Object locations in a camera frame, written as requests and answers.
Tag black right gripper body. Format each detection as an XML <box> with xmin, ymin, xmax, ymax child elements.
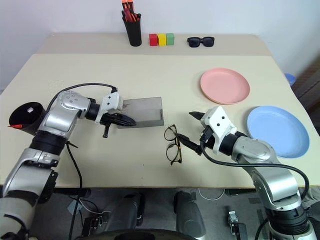
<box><xmin>199</xmin><ymin>125</ymin><xmax>217</xmax><ymax>152</ymax></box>

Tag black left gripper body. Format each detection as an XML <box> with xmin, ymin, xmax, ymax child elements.
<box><xmin>99</xmin><ymin>112</ymin><xmax>118</xmax><ymax>128</ymax></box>

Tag grey glasses case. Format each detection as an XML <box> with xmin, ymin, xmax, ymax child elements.
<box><xmin>117</xmin><ymin>96</ymin><xmax>165</xmax><ymax>129</ymax></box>

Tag wide black cup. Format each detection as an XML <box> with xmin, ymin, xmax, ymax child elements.
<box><xmin>8</xmin><ymin>101</ymin><xmax>47</xmax><ymax>137</ymax></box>

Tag tall black pen cup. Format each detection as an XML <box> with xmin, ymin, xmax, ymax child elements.
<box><xmin>122</xmin><ymin>12</ymin><xmax>143</xmax><ymax>47</ymax></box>

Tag tortoiseshell eyeglasses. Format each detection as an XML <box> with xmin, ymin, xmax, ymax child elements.
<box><xmin>163</xmin><ymin>124</ymin><xmax>184</xmax><ymax>166</ymax></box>

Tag pink plate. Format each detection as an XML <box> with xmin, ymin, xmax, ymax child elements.
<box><xmin>199</xmin><ymin>67</ymin><xmax>251</xmax><ymax>106</ymax></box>

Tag blue plate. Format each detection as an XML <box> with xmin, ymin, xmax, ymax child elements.
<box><xmin>246</xmin><ymin>105</ymin><xmax>311</xmax><ymax>159</ymax></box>

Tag dark grey rounded shape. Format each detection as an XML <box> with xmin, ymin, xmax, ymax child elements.
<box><xmin>106</xmin><ymin>192</ymin><xmax>146</xmax><ymax>234</ymax></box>
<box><xmin>173</xmin><ymin>190</ymin><xmax>207</xmax><ymax>239</ymax></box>

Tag black sunglasses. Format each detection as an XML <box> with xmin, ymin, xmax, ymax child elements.
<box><xmin>186</xmin><ymin>36</ymin><xmax>216</xmax><ymax>49</ymax></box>

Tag yellow block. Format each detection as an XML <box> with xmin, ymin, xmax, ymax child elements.
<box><xmin>156</xmin><ymin>33</ymin><xmax>167</xmax><ymax>47</ymax></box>

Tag red block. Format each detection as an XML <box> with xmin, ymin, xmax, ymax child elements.
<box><xmin>148</xmin><ymin>33</ymin><xmax>159</xmax><ymax>47</ymax></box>

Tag black floor device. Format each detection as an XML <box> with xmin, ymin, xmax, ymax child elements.
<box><xmin>226</xmin><ymin>206</ymin><xmax>249</xmax><ymax>240</ymax></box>
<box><xmin>80</xmin><ymin>215</ymin><xmax>109</xmax><ymax>238</ymax></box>

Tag blue plastic container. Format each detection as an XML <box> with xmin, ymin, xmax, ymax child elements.
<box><xmin>284</xmin><ymin>72</ymin><xmax>297</xmax><ymax>86</ymax></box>

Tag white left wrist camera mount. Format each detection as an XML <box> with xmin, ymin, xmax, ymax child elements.
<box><xmin>95</xmin><ymin>91</ymin><xmax>125</xmax><ymax>124</ymax></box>

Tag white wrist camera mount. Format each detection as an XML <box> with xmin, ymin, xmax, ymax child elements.
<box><xmin>199</xmin><ymin>105</ymin><xmax>238</xmax><ymax>154</ymax></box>
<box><xmin>95</xmin><ymin>91</ymin><xmax>125</xmax><ymax>124</ymax></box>

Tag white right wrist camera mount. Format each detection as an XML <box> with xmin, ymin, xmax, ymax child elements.
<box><xmin>199</xmin><ymin>105</ymin><xmax>238</xmax><ymax>154</ymax></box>

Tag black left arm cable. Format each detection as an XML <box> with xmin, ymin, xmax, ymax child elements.
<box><xmin>46</xmin><ymin>82</ymin><xmax>119</xmax><ymax>240</ymax></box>

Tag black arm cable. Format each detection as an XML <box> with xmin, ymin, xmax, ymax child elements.
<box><xmin>46</xmin><ymin>82</ymin><xmax>119</xmax><ymax>240</ymax></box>
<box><xmin>199</xmin><ymin>129</ymin><xmax>311</xmax><ymax>201</ymax></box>

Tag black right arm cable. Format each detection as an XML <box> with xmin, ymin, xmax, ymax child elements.
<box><xmin>199</xmin><ymin>129</ymin><xmax>311</xmax><ymax>201</ymax></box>

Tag white floor cable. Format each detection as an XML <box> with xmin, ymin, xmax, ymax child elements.
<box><xmin>198</xmin><ymin>187</ymin><xmax>226</xmax><ymax>201</ymax></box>

